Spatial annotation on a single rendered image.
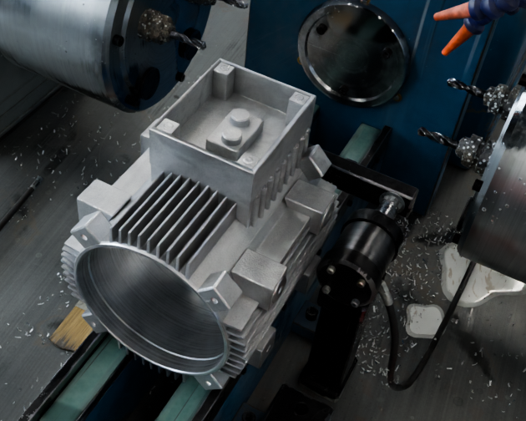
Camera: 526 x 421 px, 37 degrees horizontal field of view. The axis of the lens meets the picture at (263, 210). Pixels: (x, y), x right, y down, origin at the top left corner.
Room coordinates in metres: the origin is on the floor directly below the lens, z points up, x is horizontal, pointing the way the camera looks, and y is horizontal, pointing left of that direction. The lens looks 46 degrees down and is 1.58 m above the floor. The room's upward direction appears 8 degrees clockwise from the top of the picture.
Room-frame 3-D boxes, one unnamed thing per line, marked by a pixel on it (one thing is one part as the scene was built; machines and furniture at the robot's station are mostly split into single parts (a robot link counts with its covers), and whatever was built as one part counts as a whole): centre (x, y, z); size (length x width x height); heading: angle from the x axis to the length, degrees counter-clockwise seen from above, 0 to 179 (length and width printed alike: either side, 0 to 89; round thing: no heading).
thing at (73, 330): (0.57, 0.17, 0.80); 0.21 x 0.05 x 0.01; 160
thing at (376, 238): (0.64, -0.20, 0.92); 0.45 x 0.13 x 0.24; 158
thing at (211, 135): (0.52, 0.03, 1.11); 0.12 x 0.11 x 0.07; 158
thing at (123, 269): (0.49, 0.05, 1.02); 0.20 x 0.19 x 0.19; 158
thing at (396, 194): (0.62, -0.03, 1.02); 0.26 x 0.04 x 0.03; 68
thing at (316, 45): (0.82, -0.08, 1.02); 0.15 x 0.02 x 0.15; 68
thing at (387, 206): (0.54, -0.12, 1.01); 0.08 x 0.02 x 0.02; 158
